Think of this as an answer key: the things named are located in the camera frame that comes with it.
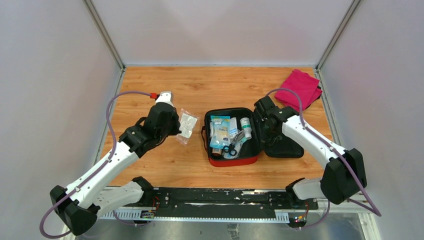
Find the black handled scissors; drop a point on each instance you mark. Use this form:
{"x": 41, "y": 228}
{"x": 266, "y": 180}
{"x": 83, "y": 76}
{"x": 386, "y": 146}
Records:
{"x": 226, "y": 147}

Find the white blue bandage roll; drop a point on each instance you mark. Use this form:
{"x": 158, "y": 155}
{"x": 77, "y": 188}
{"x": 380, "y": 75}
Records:
{"x": 211, "y": 129}

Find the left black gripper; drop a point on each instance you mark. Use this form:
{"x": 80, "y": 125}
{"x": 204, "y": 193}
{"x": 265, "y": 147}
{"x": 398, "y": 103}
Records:
{"x": 176, "y": 129}

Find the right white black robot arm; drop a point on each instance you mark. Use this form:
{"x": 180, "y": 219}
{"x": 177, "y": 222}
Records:
{"x": 344, "y": 171}

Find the brown medicine bottle orange cap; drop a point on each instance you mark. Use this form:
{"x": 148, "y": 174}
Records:
{"x": 216, "y": 152}

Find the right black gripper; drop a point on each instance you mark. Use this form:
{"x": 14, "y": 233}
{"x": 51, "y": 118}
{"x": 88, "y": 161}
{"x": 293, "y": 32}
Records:
{"x": 277, "y": 135}

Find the blue white mask packet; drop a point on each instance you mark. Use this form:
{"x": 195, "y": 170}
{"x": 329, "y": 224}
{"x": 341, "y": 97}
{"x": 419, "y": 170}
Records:
{"x": 220, "y": 136}

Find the clear bag teal header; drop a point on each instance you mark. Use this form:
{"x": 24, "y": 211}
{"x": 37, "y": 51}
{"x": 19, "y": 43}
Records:
{"x": 235, "y": 149}

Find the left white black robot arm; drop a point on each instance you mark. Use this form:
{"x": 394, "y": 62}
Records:
{"x": 82, "y": 202}

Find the red black medicine kit case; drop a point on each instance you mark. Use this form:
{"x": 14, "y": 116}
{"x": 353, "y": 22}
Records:
{"x": 274, "y": 145}

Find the small white plastic bottle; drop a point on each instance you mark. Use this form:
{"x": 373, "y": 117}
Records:
{"x": 246, "y": 127}

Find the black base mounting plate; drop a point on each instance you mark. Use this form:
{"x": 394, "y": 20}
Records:
{"x": 223, "y": 203}

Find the clear bag white gauze pad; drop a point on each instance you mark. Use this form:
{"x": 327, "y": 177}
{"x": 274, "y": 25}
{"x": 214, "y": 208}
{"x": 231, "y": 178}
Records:
{"x": 187, "y": 122}

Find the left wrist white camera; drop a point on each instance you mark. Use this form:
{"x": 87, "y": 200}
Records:
{"x": 164, "y": 97}

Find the pink folded cloth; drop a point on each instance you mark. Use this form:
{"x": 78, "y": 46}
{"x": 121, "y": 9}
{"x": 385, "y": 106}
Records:
{"x": 304, "y": 85}

